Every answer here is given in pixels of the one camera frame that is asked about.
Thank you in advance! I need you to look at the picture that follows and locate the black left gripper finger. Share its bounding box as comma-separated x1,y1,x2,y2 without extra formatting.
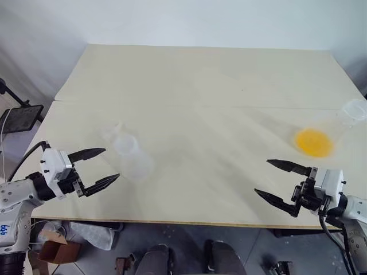
76,173,121,199
68,147,107,165

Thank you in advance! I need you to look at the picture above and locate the flask with orange liquid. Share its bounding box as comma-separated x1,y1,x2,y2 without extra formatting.
292,98,367,159

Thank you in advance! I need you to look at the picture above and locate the empty clear plastic beaker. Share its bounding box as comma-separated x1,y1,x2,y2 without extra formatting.
108,122,156,182

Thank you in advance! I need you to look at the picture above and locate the clear crumpled plastic bag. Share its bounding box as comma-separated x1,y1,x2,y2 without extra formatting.
42,219,116,251

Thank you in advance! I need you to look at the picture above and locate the grey metal clamp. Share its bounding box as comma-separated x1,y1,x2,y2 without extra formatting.
261,260,294,275

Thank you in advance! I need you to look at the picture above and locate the brown cardboard box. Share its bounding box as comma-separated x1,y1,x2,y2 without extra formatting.
38,231,83,265

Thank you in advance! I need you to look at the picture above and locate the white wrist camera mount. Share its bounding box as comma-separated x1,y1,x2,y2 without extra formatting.
310,167,346,216
41,147,76,201

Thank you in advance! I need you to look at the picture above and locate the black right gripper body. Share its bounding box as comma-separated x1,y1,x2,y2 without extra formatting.
291,175,327,214

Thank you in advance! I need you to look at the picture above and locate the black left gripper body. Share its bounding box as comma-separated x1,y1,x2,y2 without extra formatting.
56,165,84,199

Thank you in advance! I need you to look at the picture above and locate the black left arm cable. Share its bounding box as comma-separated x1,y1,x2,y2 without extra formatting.
8,140,49,182

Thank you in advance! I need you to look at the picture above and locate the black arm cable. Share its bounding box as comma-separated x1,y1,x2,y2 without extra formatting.
8,140,49,182
318,197,358,275

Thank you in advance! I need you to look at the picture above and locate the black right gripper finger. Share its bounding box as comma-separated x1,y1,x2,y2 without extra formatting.
266,159,313,176
253,188,300,218

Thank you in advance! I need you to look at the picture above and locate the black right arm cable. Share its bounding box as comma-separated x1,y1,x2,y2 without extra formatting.
318,197,358,275

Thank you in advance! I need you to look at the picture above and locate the dark rounded shape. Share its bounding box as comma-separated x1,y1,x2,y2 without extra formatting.
134,243,176,275
202,239,248,275

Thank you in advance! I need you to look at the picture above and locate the thin white cable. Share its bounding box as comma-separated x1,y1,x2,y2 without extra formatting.
0,108,14,182

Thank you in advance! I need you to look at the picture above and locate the small brown metal bracket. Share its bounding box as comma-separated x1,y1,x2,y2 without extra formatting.
114,254,139,275

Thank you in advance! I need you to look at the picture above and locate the black flat stand base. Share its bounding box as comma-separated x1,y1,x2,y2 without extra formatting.
0,104,45,134

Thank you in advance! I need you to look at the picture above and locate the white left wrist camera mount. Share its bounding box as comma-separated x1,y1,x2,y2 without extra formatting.
41,147,76,201

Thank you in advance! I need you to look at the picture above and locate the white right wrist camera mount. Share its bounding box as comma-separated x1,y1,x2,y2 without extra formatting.
310,167,346,216

